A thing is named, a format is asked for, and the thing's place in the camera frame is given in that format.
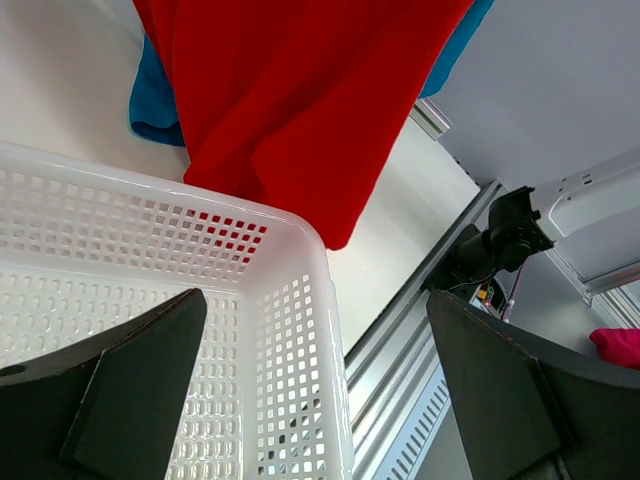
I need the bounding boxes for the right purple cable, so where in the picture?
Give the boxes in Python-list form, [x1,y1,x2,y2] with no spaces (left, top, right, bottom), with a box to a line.
[502,264,526,321]

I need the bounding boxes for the white plastic basket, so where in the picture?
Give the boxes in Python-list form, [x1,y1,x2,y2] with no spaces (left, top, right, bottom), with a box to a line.
[1,144,354,479]

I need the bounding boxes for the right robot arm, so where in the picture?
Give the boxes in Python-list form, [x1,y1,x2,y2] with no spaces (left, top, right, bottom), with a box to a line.
[429,150,639,291]

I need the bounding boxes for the white slotted cable duct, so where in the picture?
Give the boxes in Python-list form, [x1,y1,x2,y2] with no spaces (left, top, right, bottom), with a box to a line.
[375,367,450,480]

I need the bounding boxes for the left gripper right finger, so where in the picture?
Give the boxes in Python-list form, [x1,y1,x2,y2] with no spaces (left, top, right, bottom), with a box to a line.
[426,291,639,479]

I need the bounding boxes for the blue t shirt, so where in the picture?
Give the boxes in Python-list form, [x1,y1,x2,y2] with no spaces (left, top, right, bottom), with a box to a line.
[129,0,494,147]

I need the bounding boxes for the red t shirt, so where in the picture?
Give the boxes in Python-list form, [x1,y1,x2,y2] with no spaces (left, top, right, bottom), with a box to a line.
[135,1,474,250]

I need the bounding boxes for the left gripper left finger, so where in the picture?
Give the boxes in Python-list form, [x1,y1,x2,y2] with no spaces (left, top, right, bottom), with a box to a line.
[1,289,207,479]

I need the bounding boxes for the pink cloth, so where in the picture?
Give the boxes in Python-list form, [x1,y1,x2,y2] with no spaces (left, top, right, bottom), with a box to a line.
[589,328,640,371]

